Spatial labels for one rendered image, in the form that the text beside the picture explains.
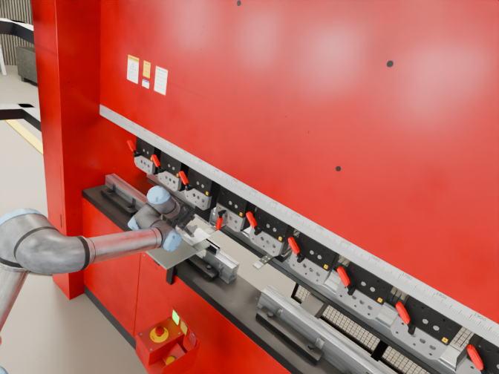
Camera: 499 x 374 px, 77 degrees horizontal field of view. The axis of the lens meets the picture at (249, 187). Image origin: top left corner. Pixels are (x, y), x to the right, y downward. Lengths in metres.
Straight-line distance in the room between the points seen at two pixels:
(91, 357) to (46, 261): 1.48
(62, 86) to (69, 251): 1.12
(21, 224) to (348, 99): 0.97
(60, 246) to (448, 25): 1.11
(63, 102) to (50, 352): 1.47
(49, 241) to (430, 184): 1.02
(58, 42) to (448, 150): 1.67
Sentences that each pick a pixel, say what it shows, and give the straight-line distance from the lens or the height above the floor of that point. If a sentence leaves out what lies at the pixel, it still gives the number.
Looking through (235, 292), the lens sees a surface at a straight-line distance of 1.53.
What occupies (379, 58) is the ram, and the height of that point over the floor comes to 1.96.
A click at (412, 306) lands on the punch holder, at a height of 1.31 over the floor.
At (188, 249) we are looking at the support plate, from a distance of 1.50.
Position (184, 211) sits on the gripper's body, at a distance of 1.38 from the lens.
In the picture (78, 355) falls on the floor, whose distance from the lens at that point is 2.39.
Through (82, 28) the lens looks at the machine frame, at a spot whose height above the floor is 1.78.
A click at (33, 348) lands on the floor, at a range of 2.47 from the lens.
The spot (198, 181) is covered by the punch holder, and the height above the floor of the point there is 1.30.
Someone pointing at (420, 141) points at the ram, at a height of 1.78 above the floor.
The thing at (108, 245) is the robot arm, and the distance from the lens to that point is 1.01.
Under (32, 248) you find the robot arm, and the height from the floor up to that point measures 1.36.
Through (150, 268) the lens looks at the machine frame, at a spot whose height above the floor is 0.74.
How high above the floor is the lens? 1.95
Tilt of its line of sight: 26 degrees down
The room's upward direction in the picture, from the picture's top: 14 degrees clockwise
